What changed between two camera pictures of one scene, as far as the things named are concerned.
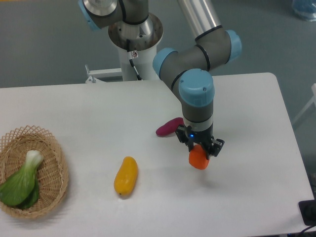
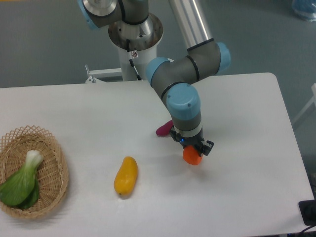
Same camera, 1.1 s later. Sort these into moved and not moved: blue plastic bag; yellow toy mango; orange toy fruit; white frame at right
Moved: orange toy fruit
Not moved: blue plastic bag; yellow toy mango; white frame at right
